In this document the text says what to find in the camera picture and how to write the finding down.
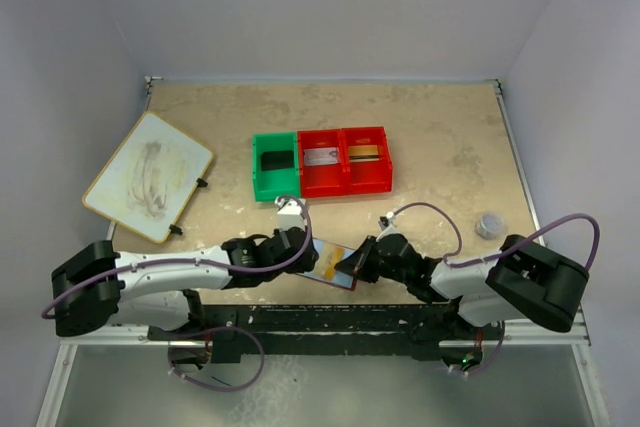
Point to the red leather card holder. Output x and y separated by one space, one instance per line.
341 281

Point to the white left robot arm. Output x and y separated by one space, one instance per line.
100 286

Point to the middle red plastic bin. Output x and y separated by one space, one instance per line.
322 181

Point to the black VIP card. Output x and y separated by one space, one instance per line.
277 160

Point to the yellow-framed whiteboard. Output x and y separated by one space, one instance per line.
149 180

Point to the red plastic bin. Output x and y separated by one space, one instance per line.
367 177
322 181

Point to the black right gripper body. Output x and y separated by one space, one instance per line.
379 267

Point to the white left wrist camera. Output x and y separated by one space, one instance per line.
289 215

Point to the aluminium table frame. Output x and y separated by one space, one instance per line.
457 305

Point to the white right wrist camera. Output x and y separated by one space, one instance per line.
387 225

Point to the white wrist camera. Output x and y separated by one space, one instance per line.
387 225
289 215

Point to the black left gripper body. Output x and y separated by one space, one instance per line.
305 265

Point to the outer red plastic bin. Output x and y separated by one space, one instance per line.
367 177

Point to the green plastic bin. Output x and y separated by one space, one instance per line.
267 186

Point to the white card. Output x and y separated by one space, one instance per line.
321 156

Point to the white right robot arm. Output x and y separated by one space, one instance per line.
516 282

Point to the grey round object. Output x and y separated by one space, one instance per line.
490 225

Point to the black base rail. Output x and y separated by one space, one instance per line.
419 331

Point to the gold card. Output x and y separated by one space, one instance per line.
364 153
329 256

